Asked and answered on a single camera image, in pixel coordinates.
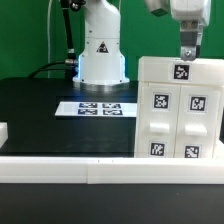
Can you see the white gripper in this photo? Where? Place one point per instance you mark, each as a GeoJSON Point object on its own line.
{"type": "Point", "coordinates": [190, 31]}

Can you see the small white cabinet top block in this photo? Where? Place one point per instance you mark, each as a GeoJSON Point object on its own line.
{"type": "Point", "coordinates": [175, 70]}

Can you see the white cabinet body box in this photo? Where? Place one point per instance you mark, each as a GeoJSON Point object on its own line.
{"type": "Point", "coordinates": [177, 120]}

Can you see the white marker base sheet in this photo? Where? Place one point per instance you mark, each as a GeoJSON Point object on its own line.
{"type": "Point", "coordinates": [96, 109]}

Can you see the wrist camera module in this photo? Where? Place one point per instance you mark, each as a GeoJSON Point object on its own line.
{"type": "Point", "coordinates": [158, 7]}

